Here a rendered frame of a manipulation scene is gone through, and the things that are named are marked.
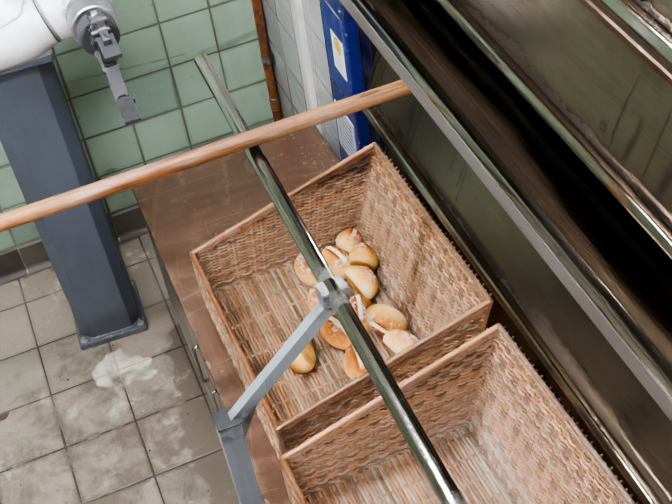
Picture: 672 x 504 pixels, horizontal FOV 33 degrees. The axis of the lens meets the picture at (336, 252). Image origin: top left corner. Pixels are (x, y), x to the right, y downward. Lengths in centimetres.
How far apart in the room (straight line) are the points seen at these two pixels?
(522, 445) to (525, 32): 83
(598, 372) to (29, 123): 159
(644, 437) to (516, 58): 61
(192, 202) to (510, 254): 108
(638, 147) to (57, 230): 195
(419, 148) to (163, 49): 125
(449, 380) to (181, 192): 104
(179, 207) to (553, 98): 145
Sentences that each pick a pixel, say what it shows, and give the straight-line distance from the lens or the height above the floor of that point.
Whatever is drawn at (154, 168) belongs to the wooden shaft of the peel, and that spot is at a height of 120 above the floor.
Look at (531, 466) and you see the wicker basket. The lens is 214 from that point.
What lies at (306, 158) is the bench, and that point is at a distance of 293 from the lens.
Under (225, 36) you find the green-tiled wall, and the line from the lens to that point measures 339.
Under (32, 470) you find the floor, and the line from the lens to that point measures 320.
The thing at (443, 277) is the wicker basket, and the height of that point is 78.
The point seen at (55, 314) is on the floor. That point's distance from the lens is 354.
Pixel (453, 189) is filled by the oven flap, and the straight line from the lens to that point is 219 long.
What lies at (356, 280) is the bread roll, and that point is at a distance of 250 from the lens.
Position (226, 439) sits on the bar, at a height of 92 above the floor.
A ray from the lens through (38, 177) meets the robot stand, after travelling 298.
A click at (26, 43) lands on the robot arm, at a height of 131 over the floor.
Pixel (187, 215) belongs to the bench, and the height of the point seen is 58.
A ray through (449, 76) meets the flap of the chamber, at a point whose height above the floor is 141.
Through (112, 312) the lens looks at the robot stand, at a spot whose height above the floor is 10.
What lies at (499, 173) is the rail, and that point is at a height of 143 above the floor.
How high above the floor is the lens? 247
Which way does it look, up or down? 45 degrees down
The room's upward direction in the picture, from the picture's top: 9 degrees counter-clockwise
